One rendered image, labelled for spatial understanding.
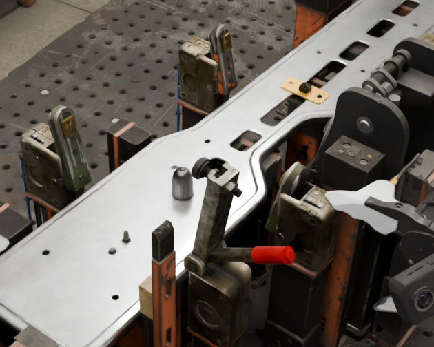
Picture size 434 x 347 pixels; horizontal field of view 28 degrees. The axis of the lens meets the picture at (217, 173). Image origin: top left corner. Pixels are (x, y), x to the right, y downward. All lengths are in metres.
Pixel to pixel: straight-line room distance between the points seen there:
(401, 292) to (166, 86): 1.30
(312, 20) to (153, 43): 0.51
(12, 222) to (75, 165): 0.13
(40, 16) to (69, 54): 1.54
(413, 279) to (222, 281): 0.35
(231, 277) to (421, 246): 0.31
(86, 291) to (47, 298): 0.05
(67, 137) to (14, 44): 2.26
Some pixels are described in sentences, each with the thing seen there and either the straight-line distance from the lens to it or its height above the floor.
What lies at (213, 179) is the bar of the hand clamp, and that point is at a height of 1.21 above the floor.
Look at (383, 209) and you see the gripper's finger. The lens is 0.89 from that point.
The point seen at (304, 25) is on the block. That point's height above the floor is 0.92.
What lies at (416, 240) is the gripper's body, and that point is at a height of 1.27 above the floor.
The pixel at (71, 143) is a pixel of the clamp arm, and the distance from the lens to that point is 1.30.
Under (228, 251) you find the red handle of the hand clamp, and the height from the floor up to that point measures 1.09.
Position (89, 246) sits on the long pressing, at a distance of 1.23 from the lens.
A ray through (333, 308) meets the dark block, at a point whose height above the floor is 0.82.
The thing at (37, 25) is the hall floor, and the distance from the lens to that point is 3.64.
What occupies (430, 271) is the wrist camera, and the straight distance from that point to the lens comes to 0.83.
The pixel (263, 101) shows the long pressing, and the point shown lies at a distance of 1.49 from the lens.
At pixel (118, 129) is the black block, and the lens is 1.44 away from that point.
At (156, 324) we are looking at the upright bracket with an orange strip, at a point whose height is 1.04.
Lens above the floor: 1.88
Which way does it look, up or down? 41 degrees down
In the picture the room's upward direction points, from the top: 2 degrees clockwise
